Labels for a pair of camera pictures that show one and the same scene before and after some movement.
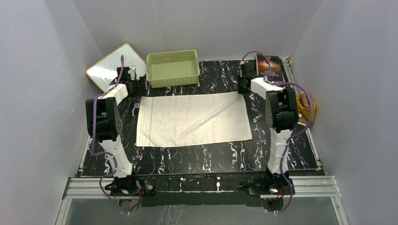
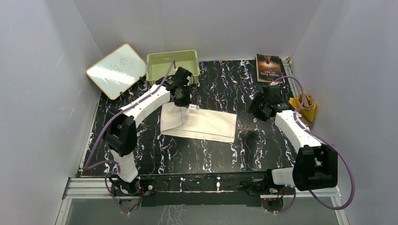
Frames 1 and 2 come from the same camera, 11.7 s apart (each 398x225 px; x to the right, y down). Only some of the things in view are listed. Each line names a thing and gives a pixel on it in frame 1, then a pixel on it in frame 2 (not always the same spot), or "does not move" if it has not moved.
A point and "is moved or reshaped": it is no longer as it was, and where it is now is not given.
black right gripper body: (240, 86) to (264, 103)
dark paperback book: (276, 65) does not move
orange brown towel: (304, 107) does not move
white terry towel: (191, 118) is moved or reshaped
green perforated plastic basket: (172, 68) does not move
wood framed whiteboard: (106, 69) does not move
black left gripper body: (136, 90) to (185, 99)
